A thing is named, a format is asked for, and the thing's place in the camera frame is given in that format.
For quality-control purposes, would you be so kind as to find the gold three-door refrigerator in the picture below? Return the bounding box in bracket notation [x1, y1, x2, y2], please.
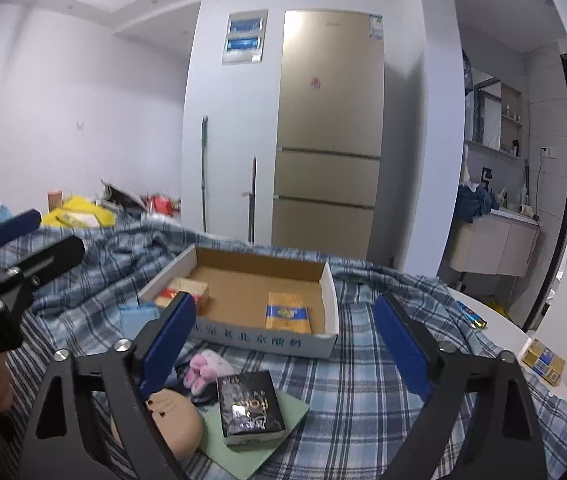
[272, 10, 384, 259]

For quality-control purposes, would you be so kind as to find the grey folded bag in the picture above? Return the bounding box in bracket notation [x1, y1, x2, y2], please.
[100, 181, 147, 216]

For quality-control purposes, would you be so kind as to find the blue lighter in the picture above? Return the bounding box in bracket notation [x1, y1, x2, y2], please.
[456, 300, 487, 330]

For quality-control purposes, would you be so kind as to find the bathroom wall shelf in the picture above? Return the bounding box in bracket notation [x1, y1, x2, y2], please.
[465, 66, 524, 158]

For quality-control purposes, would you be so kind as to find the blue tissue pack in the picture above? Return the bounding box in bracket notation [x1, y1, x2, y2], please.
[119, 304, 160, 340]

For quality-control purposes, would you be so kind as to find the wall electrical panel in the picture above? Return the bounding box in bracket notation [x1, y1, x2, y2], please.
[222, 10, 268, 65]

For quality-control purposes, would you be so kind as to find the red white cigarette pack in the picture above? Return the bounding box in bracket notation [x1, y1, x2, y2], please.
[154, 278, 210, 311]

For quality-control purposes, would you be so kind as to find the blue plaid cloth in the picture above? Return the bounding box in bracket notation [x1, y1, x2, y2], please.
[0, 216, 567, 480]

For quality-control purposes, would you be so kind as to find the red snack bag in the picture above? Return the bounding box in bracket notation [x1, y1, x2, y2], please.
[142, 193, 180, 218]

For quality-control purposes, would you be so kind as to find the yellow cigarette pack on table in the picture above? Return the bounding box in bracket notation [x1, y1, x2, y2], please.
[521, 339, 565, 387]

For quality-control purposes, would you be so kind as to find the yellow plastic bag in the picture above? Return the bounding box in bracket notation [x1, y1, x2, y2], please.
[42, 196, 116, 229]

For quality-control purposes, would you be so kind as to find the blue clothes pile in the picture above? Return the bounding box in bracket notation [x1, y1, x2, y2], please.
[454, 183, 500, 223]

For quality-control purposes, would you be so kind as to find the shallow cardboard box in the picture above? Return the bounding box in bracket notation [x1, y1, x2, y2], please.
[138, 245, 340, 359]

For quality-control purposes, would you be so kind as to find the beige bathroom vanity cabinet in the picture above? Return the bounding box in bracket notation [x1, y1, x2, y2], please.
[444, 210, 539, 278]

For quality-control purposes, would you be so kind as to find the pink white plush hair tie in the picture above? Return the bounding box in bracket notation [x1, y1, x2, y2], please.
[182, 349, 236, 396]

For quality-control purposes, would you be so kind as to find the beige round plush cushion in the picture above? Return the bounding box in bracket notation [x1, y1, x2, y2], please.
[109, 387, 206, 461]

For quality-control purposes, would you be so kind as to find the yellow blue cigarette pack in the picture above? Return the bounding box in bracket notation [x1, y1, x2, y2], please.
[265, 292, 312, 335]

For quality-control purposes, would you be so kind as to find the grey mop handle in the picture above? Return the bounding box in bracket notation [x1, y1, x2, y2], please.
[200, 115, 209, 232]

